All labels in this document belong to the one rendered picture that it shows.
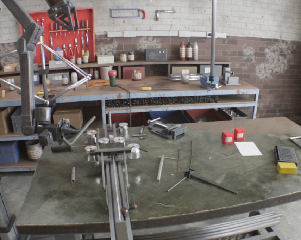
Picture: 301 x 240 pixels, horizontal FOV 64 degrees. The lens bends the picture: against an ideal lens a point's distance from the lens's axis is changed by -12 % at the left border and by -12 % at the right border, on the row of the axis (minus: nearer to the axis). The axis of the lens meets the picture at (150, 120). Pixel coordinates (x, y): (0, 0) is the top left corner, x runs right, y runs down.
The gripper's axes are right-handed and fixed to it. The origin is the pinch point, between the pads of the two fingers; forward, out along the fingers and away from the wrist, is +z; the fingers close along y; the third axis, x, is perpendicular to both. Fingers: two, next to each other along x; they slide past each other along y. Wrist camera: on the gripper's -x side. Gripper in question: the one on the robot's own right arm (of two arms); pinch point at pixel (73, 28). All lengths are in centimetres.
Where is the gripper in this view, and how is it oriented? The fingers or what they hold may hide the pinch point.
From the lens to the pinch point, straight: 89.4
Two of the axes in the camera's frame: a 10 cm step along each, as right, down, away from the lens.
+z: 5.0, 7.9, 3.5
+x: -8.6, 5.0, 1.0
